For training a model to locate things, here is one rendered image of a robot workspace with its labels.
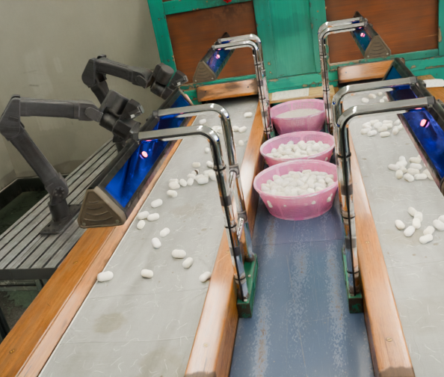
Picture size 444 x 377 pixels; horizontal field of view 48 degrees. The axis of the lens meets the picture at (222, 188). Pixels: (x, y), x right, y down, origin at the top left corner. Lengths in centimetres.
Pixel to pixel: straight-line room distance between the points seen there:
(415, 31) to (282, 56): 60
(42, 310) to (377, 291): 72
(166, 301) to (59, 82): 282
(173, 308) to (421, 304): 50
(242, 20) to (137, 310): 165
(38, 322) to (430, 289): 82
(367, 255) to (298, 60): 149
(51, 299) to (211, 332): 42
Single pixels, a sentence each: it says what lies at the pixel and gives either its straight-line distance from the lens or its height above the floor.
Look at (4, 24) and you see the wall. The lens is 391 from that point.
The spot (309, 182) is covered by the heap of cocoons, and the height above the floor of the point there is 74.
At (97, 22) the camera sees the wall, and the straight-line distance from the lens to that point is 356.
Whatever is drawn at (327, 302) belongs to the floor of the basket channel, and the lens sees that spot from 116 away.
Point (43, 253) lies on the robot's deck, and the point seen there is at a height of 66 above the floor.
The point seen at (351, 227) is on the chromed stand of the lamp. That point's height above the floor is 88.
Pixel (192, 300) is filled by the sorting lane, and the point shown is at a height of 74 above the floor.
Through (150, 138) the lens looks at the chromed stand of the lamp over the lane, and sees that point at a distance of 98.
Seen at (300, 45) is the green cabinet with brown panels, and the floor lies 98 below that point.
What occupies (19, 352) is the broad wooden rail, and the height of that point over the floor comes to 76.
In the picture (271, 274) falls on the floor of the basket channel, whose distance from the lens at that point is 126.
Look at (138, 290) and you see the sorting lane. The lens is 120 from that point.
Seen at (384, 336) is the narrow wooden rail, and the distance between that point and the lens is 94.
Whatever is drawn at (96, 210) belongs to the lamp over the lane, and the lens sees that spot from 82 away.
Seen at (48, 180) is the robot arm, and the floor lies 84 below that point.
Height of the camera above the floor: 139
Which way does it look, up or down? 24 degrees down
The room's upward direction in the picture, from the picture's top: 11 degrees counter-clockwise
